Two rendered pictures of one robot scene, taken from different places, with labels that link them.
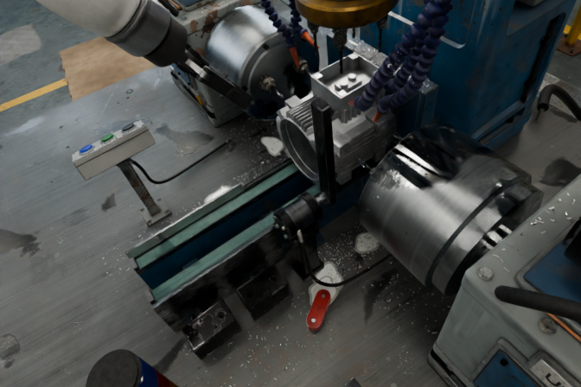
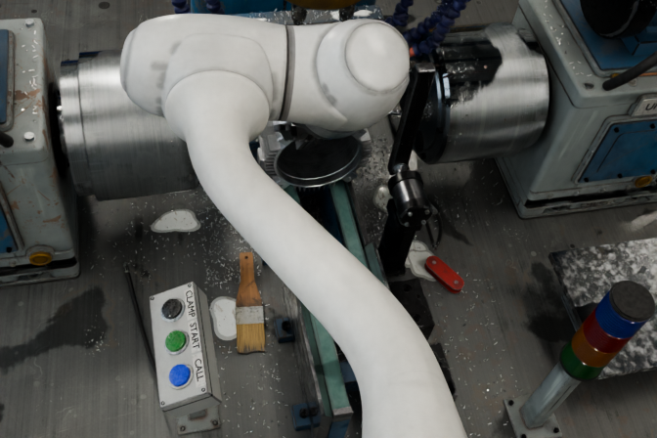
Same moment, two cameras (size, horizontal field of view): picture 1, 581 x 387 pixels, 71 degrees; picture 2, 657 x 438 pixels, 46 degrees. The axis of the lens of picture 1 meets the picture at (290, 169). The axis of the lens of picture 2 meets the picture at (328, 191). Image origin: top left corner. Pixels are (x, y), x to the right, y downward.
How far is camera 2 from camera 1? 1.04 m
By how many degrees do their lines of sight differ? 50
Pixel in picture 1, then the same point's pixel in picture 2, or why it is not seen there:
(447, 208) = (519, 75)
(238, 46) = not seen: hidden behind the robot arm
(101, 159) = (209, 362)
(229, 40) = (132, 114)
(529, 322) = (627, 87)
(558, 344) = (643, 84)
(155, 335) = not seen: outside the picture
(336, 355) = (492, 283)
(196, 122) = (37, 300)
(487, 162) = (496, 30)
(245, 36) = not seen: hidden behind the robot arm
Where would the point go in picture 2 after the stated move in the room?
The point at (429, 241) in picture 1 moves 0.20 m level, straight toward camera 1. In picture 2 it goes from (525, 108) to (621, 179)
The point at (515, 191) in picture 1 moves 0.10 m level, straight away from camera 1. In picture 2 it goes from (524, 35) to (490, 1)
